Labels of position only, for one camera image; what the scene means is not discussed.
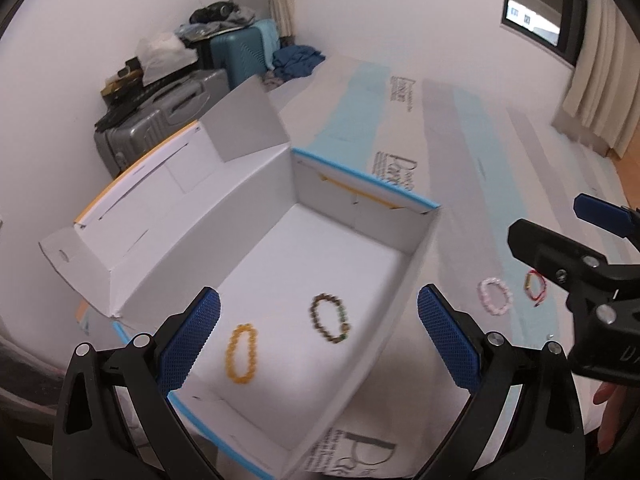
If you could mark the black and yellow boxes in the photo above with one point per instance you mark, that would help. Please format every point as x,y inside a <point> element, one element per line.
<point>122,80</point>

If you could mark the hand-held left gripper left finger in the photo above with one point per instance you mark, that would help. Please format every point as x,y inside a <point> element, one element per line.
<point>192,340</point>

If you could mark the blue clothes pile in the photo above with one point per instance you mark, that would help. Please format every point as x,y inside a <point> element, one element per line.
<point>295,60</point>

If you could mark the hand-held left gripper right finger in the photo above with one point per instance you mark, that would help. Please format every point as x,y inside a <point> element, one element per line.
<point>445,340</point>

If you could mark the teal hard suitcase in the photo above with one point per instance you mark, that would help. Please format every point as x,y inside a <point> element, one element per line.
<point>240,52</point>

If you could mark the long cream curtain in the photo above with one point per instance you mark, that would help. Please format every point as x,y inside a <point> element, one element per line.
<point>600,85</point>

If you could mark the grey hard suitcase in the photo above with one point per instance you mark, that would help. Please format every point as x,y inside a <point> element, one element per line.
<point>150,125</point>

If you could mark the dark clothes pile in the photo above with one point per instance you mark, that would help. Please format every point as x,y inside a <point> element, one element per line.
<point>215,17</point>

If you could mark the white plastic bag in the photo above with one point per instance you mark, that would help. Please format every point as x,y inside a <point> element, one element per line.
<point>162,55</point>

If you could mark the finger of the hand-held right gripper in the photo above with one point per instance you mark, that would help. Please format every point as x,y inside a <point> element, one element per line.
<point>600,212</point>
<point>545,247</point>

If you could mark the white cardboard box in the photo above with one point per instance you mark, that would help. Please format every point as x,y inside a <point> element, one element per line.
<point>325,260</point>

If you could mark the person's right hand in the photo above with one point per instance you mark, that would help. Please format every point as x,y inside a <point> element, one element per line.
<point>611,422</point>

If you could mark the dark framed window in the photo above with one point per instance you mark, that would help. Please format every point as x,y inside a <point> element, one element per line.
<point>535,5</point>

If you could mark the dark cloth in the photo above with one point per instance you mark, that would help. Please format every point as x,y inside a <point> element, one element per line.
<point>25,385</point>

